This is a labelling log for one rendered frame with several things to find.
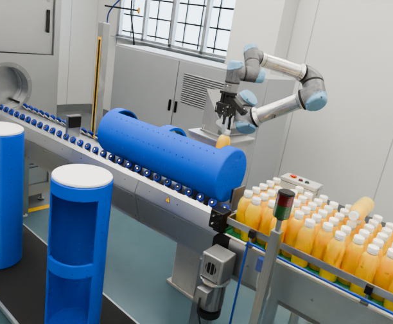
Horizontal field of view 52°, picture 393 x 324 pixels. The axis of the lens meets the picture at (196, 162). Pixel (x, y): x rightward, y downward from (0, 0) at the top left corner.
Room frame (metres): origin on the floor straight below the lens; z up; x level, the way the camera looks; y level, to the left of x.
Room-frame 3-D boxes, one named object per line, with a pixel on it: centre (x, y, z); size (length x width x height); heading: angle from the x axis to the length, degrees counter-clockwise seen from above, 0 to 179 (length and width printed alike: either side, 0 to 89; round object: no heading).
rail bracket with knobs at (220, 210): (1.68, -0.15, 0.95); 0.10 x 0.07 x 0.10; 145
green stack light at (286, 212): (1.35, -0.34, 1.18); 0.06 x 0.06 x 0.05
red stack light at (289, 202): (1.35, -0.34, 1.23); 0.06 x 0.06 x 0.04
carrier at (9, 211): (2.23, 1.18, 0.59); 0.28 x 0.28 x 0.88
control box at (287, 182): (1.99, -0.56, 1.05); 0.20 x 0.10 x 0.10; 55
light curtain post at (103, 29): (2.99, 0.81, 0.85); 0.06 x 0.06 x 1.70; 55
